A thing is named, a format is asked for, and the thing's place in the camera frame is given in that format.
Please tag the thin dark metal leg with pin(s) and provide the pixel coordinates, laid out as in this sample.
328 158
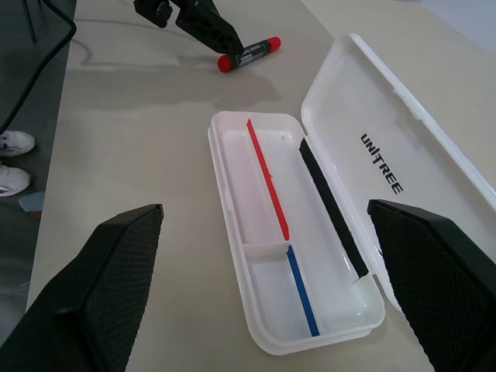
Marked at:
29 19

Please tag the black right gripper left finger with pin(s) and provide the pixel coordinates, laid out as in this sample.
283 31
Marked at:
77 310

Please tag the white plastic pencil case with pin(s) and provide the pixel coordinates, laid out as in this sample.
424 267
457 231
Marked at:
310 240

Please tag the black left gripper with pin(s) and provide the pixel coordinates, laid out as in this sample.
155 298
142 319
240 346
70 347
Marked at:
155 11

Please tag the blue grey floor scrap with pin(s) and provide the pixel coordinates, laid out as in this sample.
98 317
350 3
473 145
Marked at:
32 203

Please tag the white sneaker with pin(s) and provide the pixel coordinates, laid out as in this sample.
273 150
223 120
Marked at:
13 181
15 143

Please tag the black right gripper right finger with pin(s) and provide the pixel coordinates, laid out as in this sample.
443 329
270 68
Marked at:
445 290

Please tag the red capped black marker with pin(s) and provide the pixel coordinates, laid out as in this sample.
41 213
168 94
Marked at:
253 51

